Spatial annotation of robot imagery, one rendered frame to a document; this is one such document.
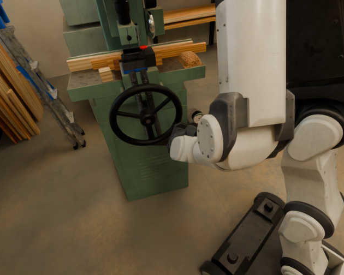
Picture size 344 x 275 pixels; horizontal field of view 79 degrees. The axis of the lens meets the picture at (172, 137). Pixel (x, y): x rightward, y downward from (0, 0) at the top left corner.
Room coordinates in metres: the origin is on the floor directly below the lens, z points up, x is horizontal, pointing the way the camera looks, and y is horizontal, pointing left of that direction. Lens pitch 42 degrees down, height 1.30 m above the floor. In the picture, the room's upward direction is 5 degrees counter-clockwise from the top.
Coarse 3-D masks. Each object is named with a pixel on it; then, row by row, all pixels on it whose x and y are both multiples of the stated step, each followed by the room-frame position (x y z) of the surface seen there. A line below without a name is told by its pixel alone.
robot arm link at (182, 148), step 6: (180, 138) 0.38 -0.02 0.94; (186, 138) 0.37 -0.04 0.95; (192, 138) 0.37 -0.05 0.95; (174, 144) 0.41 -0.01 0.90; (180, 144) 0.36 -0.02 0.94; (186, 144) 0.36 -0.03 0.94; (192, 144) 0.35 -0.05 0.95; (174, 150) 0.39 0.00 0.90; (180, 150) 0.35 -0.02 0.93; (186, 150) 0.35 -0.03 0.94; (192, 150) 0.34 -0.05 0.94; (174, 156) 0.37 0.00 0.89; (180, 156) 0.34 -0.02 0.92; (186, 156) 0.34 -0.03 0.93; (192, 156) 0.33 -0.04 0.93; (186, 162) 0.33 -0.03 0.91; (192, 162) 0.32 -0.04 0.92
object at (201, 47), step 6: (204, 42) 1.07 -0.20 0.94; (168, 48) 1.03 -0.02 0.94; (174, 48) 1.03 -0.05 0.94; (180, 48) 1.03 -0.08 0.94; (186, 48) 1.04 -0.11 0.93; (192, 48) 1.04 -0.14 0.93; (198, 48) 1.05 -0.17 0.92; (204, 48) 1.06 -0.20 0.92; (162, 54) 1.01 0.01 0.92; (168, 54) 1.02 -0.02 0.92; (174, 54) 1.03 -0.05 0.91; (96, 60) 0.96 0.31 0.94; (102, 60) 0.96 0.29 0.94; (96, 66) 0.95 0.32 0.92; (102, 66) 0.96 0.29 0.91
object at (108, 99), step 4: (172, 84) 0.86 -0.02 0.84; (176, 84) 0.87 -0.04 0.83; (180, 84) 0.87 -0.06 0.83; (172, 88) 0.86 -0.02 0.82; (176, 88) 0.87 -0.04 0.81; (180, 88) 0.87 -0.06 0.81; (104, 96) 0.80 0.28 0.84; (108, 96) 0.81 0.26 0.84; (112, 96) 0.81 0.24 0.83; (116, 96) 0.81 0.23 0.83; (96, 100) 0.79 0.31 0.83; (100, 100) 0.80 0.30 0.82; (104, 100) 0.80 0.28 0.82; (108, 100) 0.80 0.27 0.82; (112, 100) 0.81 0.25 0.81; (96, 104) 0.79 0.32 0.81; (100, 104) 0.80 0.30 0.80; (104, 104) 0.80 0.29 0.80
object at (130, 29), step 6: (120, 24) 1.00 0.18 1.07; (126, 24) 0.99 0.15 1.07; (132, 24) 0.98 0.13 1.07; (120, 30) 0.94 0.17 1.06; (126, 30) 0.95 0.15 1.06; (132, 30) 0.95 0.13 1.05; (120, 36) 0.94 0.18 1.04; (126, 36) 0.94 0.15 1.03; (132, 36) 0.95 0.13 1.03; (126, 42) 0.94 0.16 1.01; (132, 42) 0.95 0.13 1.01
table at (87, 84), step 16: (176, 64) 0.93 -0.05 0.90; (80, 80) 0.85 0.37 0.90; (96, 80) 0.84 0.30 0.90; (112, 80) 0.82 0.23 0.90; (160, 80) 0.85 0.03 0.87; (176, 80) 0.87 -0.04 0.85; (80, 96) 0.78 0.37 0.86; (96, 96) 0.80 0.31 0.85; (144, 96) 0.74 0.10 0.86; (160, 96) 0.75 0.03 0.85
